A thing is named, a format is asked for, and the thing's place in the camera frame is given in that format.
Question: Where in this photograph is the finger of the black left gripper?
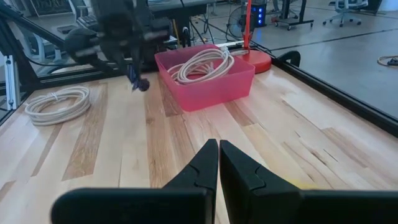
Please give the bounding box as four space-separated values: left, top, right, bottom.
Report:
107 49 133 80
130 46 142 82

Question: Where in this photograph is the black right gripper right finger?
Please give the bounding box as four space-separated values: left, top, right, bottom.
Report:
220 139 398 224

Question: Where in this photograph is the pink plastic bin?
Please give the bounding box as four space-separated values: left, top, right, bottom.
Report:
154 43 256 113

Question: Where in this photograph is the tan coiled cord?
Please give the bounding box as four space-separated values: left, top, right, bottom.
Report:
377 55 398 67

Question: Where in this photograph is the black computer tower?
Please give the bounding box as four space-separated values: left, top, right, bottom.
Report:
250 2 269 28

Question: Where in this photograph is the black floor fan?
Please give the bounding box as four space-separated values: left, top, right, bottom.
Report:
226 5 250 39

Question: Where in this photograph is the red desk lamp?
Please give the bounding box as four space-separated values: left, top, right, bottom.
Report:
231 0 273 75

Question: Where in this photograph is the light office chair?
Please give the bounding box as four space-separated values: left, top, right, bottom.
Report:
322 0 370 28

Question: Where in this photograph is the silver frame bracket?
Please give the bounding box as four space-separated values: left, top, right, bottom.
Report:
4 55 21 111

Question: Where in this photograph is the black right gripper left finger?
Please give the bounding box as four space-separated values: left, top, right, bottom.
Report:
50 138 220 224

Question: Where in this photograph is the black arched handle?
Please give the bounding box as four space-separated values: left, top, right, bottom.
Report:
277 50 302 68

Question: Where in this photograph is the grey desk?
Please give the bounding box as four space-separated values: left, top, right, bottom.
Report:
55 0 218 35

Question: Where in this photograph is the black keyboard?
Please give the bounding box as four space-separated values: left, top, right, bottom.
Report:
76 14 101 30

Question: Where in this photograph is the black rolling desk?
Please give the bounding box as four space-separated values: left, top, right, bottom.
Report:
272 0 315 31

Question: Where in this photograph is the black aluminium table frame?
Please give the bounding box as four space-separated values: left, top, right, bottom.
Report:
0 0 398 138

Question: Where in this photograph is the white power strip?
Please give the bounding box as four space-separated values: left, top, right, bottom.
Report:
216 39 247 50

